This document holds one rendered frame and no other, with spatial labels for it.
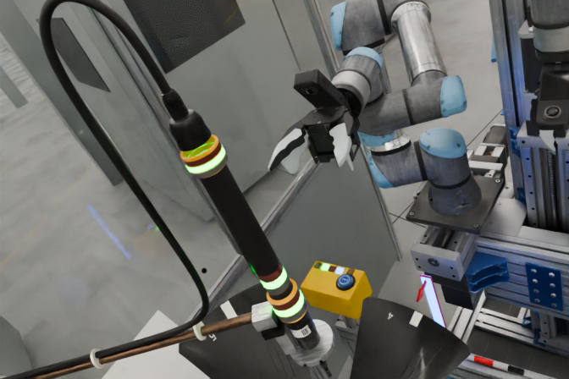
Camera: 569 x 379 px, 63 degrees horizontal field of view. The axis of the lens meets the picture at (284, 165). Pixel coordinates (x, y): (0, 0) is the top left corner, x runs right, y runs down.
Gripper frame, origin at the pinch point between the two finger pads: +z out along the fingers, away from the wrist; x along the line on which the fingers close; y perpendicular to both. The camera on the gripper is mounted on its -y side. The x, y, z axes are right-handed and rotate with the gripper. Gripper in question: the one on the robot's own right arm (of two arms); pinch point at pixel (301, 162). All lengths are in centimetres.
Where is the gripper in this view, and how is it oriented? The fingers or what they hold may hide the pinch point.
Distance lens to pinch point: 68.4
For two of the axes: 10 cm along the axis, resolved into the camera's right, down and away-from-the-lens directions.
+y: 3.6, 7.7, 5.2
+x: -8.6, 0.6, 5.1
